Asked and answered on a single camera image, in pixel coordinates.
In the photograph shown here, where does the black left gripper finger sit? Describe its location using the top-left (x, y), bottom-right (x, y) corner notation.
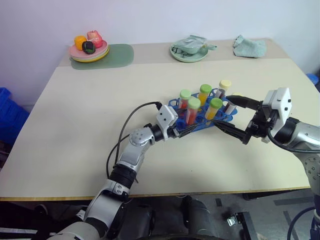
top-left (178, 123), bottom-right (202, 139)
top-left (175, 109), bottom-right (189, 127)

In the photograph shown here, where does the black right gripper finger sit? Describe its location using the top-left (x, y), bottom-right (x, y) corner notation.
top-left (211, 119), bottom-right (249, 145)
top-left (227, 95), bottom-right (264, 110)

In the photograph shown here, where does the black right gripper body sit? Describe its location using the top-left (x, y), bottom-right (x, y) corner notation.
top-left (243, 105), bottom-right (273, 146)

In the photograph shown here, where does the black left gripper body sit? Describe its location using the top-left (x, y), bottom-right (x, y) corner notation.
top-left (166, 123), bottom-right (188, 140)

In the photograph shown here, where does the red liquid tube green cap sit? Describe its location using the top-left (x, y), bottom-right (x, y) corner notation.
top-left (185, 97), bottom-right (202, 126)
top-left (178, 89), bottom-right (192, 111)

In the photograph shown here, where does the brown tube with white label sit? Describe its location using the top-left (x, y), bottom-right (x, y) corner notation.
top-left (223, 92), bottom-right (244, 115)

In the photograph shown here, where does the orange liquid tube green cap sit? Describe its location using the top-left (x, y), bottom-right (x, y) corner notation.
top-left (204, 97), bottom-right (224, 121)
top-left (198, 84), bottom-right (213, 107)

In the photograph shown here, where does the blue plastic test tube rack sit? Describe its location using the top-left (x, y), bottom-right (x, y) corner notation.
top-left (167, 87), bottom-right (238, 135)

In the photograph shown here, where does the brown liquid tube yellow cap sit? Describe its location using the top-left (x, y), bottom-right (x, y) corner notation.
top-left (214, 79), bottom-right (232, 100)

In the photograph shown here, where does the crumpled teal cloth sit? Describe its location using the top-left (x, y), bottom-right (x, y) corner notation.
top-left (232, 34), bottom-right (267, 59)

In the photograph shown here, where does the mint green plate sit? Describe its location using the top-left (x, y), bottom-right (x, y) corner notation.
top-left (169, 43), bottom-right (209, 63)

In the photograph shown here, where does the blue round container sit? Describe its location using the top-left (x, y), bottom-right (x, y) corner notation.
top-left (306, 73), bottom-right (320, 87)

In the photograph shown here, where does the green placemat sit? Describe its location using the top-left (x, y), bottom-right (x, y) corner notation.
top-left (70, 43), bottom-right (135, 71)

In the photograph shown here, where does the grey rounded shape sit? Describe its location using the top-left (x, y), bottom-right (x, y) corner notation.
top-left (179, 196), bottom-right (211, 238)

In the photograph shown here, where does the pale green plate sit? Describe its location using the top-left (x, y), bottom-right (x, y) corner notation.
top-left (70, 46), bottom-right (110, 62)

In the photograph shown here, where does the yellow plate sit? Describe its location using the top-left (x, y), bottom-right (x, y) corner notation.
top-left (71, 47), bottom-right (111, 64)

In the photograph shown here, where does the black and green toy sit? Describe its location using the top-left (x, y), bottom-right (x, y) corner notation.
top-left (81, 41), bottom-right (97, 54)

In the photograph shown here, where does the pink plate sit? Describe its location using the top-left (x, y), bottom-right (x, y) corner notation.
top-left (69, 41), bottom-right (109, 59)

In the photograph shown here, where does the orange toy fruit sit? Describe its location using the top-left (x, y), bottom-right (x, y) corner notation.
top-left (74, 35), bottom-right (88, 51)

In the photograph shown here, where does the blue plastic crate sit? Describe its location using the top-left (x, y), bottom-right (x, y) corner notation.
top-left (0, 87), bottom-right (30, 146)

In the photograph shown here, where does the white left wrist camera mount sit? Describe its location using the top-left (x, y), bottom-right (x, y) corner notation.
top-left (156, 104), bottom-right (179, 141)

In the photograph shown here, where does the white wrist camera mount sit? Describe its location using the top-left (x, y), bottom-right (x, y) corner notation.
top-left (262, 87), bottom-right (293, 144)
top-left (156, 104), bottom-right (179, 141)

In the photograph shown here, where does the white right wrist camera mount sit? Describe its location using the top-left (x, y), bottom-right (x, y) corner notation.
top-left (262, 87), bottom-right (293, 144)

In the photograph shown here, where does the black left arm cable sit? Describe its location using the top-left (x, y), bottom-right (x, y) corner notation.
top-left (106, 100), bottom-right (162, 180)

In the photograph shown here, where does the black metal frame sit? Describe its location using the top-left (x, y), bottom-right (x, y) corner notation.
top-left (226, 211), bottom-right (259, 240)

